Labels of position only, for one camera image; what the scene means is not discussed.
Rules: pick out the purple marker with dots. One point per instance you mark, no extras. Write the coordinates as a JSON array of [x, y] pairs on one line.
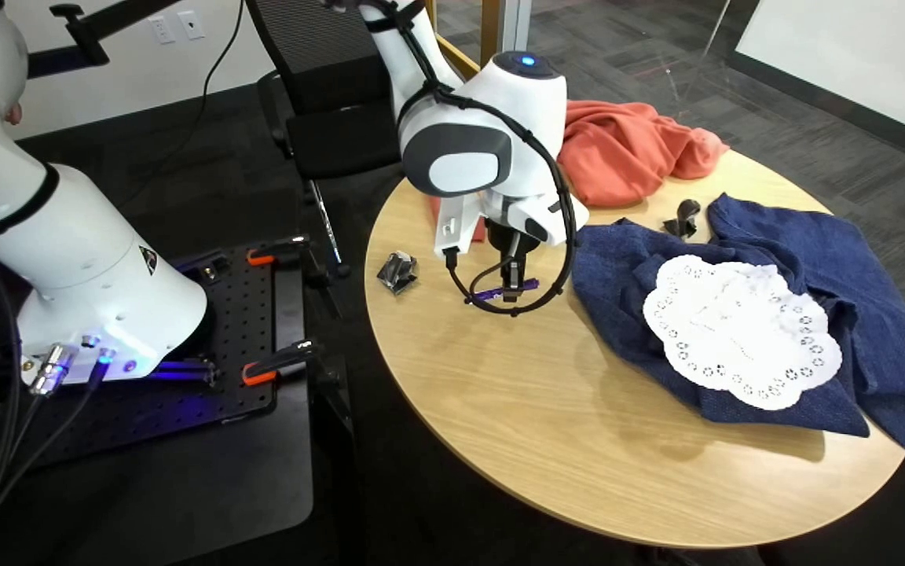
[[487, 298]]

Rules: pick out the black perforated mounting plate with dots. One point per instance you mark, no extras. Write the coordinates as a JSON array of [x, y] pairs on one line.
[[238, 324]]

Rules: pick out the white wall outlet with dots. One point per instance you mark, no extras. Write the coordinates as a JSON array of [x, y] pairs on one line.
[[177, 25]]

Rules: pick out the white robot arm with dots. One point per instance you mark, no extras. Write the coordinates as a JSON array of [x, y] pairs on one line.
[[75, 252]]

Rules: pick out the wooden furniture piece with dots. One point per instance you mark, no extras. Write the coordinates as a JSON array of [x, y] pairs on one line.
[[491, 25]]

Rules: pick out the black robot cart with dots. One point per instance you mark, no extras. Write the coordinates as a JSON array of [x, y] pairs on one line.
[[158, 493]]

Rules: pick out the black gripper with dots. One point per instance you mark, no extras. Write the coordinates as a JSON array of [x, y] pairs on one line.
[[514, 251]]

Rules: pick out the dark blue cloth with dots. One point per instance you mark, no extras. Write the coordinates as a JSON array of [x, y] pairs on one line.
[[892, 317]]

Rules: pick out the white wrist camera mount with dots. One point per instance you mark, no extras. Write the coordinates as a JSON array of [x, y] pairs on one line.
[[453, 226]]

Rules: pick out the white paper doily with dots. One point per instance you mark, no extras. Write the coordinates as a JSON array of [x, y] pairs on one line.
[[740, 330]]

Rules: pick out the black office chair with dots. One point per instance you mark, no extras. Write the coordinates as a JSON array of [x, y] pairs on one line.
[[314, 52]]

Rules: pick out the black binder clip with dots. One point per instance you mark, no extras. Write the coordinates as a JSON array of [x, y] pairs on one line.
[[398, 273]]

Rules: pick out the small black clip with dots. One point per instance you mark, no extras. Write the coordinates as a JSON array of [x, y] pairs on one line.
[[683, 219]]

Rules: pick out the orange and black clamp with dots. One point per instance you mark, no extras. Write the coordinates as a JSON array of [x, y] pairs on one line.
[[276, 366], [274, 252]]

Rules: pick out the orange cloth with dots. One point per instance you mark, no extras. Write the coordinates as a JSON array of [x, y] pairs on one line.
[[628, 147]]

